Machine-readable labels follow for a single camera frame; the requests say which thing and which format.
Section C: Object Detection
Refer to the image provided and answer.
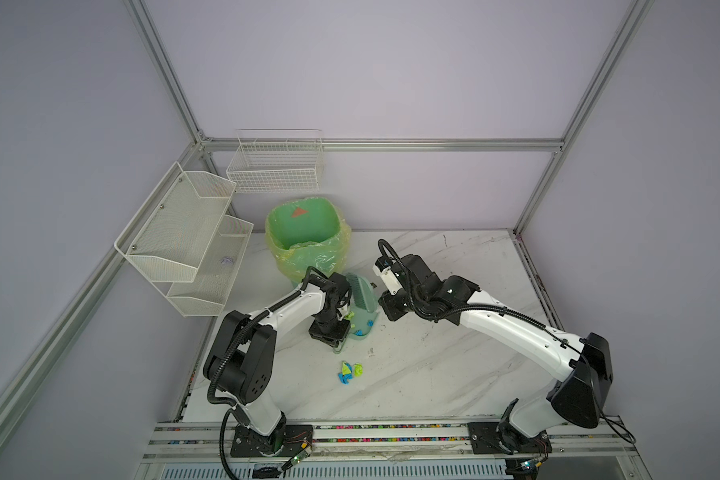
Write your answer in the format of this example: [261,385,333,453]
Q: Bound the upper white mesh shelf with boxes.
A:
[114,163,236,283]

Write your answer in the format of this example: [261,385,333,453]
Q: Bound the aluminium frame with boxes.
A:
[0,1,653,454]

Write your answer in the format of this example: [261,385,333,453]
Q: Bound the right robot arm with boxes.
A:
[374,239,613,454]

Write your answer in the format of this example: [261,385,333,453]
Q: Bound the yellow bin liner bag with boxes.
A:
[264,197,354,283]

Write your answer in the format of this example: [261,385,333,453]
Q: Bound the lower white mesh shelf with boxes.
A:
[167,215,253,317]

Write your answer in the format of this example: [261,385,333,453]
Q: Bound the white mesh shelf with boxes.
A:
[114,163,236,283]
[167,215,253,317]

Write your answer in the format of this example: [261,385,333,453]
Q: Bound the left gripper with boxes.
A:
[308,310,350,348]

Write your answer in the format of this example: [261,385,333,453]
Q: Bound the white wire basket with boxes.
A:
[226,129,325,194]

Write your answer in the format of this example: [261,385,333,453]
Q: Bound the green trash bin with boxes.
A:
[265,196,353,286]

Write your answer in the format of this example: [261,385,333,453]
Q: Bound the green plastic dustpan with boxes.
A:
[346,272,379,340]

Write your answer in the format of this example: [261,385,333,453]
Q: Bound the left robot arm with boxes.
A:
[202,267,352,456]

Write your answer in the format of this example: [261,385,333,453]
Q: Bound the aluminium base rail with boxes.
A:
[135,419,651,479]

